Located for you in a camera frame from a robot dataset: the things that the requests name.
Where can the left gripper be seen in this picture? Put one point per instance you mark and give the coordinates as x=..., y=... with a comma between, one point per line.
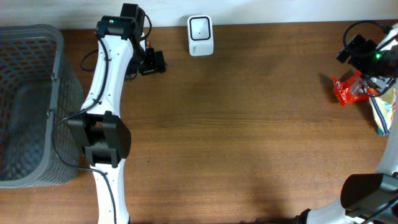
x=156, y=62

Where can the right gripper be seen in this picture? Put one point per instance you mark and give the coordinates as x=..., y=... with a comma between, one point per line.
x=378, y=81

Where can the red snack bag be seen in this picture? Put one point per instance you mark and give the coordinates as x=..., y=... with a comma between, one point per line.
x=351, y=90

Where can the yellow snack bag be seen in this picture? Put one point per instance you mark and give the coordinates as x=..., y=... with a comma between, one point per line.
x=383, y=108

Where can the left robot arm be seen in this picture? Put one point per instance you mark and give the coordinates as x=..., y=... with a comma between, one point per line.
x=98, y=130

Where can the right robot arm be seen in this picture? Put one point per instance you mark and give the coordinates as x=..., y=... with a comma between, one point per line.
x=369, y=198

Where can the white barcode scanner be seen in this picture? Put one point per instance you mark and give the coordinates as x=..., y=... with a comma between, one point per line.
x=200, y=35

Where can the grey plastic mesh basket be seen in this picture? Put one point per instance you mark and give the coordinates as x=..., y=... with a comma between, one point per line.
x=38, y=88

